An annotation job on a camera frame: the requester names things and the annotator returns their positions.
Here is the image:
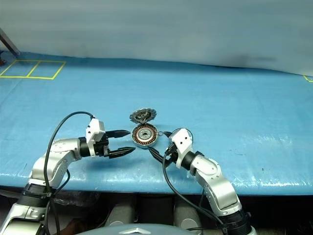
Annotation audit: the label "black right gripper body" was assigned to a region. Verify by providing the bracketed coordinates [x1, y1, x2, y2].
[164, 143, 179, 167]

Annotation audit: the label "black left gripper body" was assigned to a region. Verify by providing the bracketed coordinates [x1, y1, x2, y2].
[93, 132, 111, 158]

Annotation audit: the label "grey robot torso with emblem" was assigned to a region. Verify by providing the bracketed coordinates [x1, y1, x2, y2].
[80, 222, 217, 235]

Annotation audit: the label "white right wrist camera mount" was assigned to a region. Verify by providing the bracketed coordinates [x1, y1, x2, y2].
[169, 128, 194, 169]

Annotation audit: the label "blue foam table cover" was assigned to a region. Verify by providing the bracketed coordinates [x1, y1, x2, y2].
[0, 50, 313, 196]

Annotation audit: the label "round motor housing copper windings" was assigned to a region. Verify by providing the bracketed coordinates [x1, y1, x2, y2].
[131, 123, 164, 149]

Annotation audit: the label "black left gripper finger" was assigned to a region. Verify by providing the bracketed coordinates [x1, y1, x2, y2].
[108, 147, 137, 160]
[106, 129, 131, 140]

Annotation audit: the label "grey metal frame bar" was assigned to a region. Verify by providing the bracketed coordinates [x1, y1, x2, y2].
[0, 27, 22, 55]

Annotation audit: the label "grey rounded robot leg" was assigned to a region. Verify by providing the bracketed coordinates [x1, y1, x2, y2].
[107, 202, 135, 228]
[173, 197, 203, 230]

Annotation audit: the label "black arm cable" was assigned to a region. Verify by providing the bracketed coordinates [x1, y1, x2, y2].
[43, 111, 96, 235]
[162, 146, 229, 235]

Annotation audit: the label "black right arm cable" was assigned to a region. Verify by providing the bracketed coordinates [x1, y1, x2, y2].
[162, 146, 229, 235]

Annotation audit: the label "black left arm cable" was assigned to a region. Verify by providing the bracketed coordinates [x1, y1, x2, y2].
[43, 111, 96, 235]

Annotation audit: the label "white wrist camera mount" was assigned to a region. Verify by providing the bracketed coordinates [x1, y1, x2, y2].
[85, 118, 107, 157]
[169, 128, 194, 169]

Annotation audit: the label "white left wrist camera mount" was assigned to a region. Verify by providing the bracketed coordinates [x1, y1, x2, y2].
[85, 118, 107, 157]

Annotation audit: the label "silver toothed gear part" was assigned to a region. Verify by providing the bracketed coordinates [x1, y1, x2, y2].
[129, 108, 157, 124]

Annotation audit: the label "yellow tape double rectangle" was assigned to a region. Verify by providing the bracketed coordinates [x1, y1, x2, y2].
[0, 59, 67, 80]

